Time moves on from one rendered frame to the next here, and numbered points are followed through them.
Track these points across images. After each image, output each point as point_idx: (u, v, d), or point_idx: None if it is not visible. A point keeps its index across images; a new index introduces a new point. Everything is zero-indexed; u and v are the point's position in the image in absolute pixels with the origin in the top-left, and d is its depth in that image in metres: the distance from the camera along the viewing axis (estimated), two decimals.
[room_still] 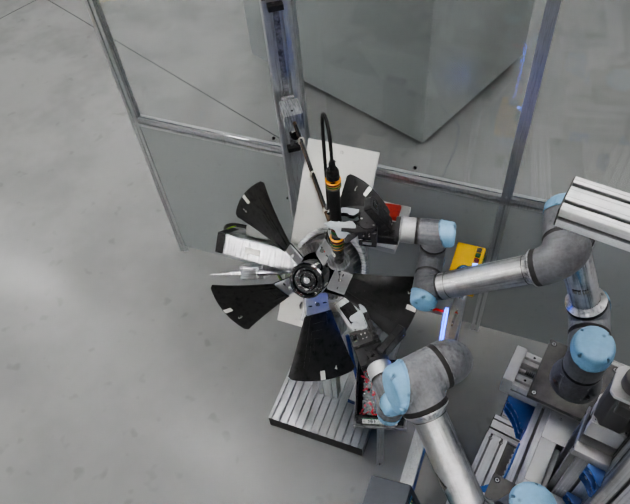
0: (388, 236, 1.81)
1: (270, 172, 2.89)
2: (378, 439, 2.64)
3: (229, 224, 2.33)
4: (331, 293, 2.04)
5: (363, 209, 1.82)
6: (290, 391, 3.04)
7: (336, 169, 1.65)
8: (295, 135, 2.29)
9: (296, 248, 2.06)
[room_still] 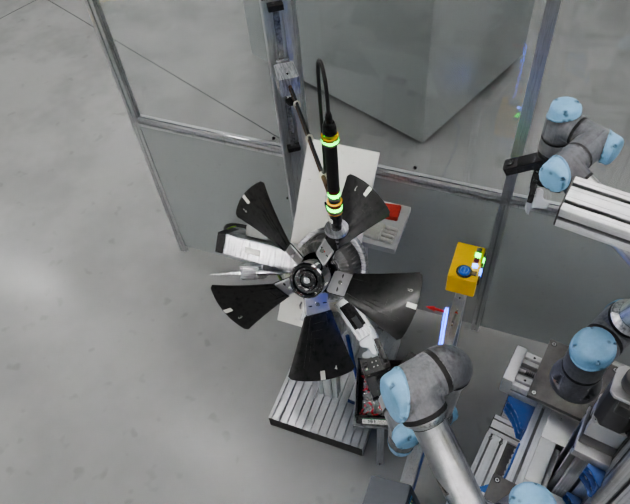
0: None
1: (270, 172, 2.89)
2: (378, 439, 2.64)
3: (229, 224, 2.33)
4: (331, 293, 2.04)
5: None
6: (290, 391, 3.04)
7: (332, 123, 1.53)
8: (291, 100, 2.17)
9: (296, 248, 2.06)
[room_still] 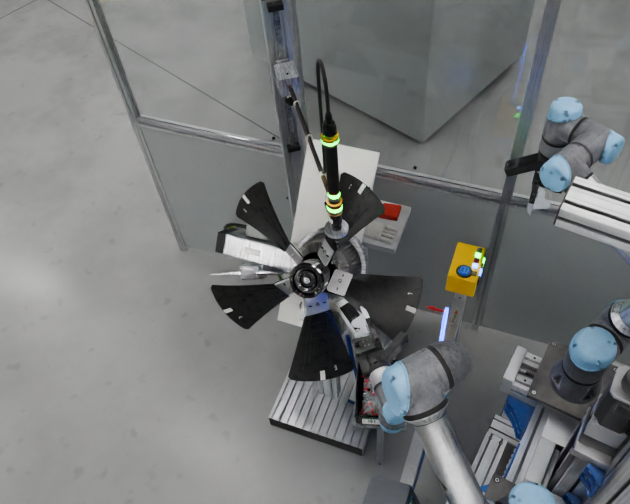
0: None
1: (270, 172, 2.89)
2: (378, 439, 2.64)
3: (229, 224, 2.33)
4: (304, 303, 2.08)
5: None
6: (290, 391, 3.04)
7: (332, 123, 1.53)
8: (291, 100, 2.17)
9: (332, 257, 2.02)
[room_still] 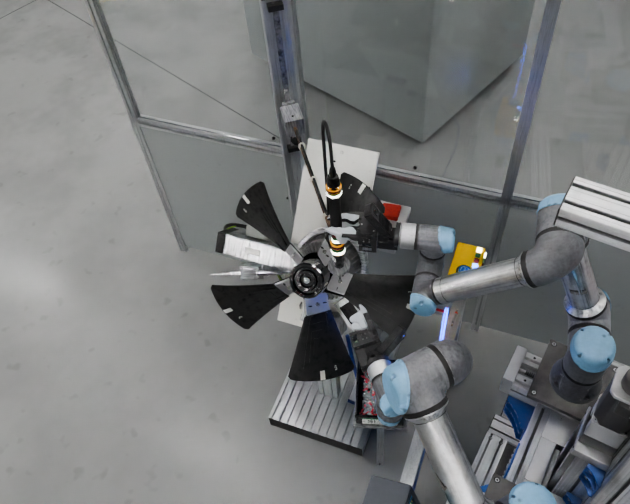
0: (388, 242, 1.83)
1: (270, 172, 2.89)
2: (378, 439, 2.64)
3: (229, 224, 2.33)
4: (304, 303, 2.08)
5: (363, 215, 1.84)
6: (290, 391, 3.04)
7: (336, 176, 1.67)
8: (296, 140, 2.31)
9: (332, 257, 2.02)
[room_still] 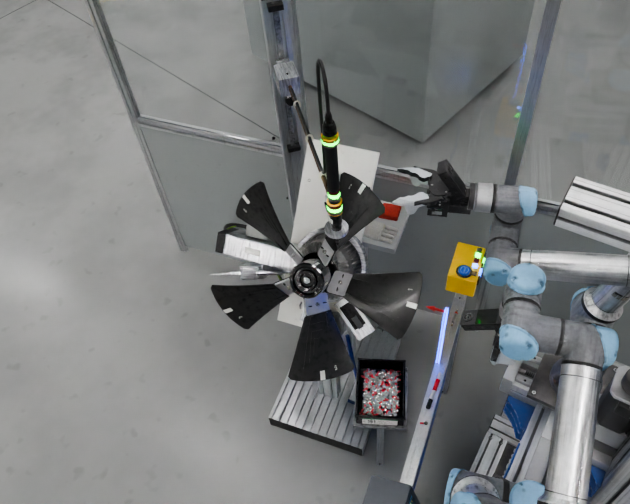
0: (460, 204, 1.65)
1: (270, 172, 2.89)
2: (378, 439, 2.64)
3: (229, 224, 2.33)
4: (304, 303, 2.08)
5: (436, 174, 1.66)
6: (290, 391, 3.04)
7: (332, 123, 1.53)
8: (291, 100, 2.17)
9: (332, 257, 2.02)
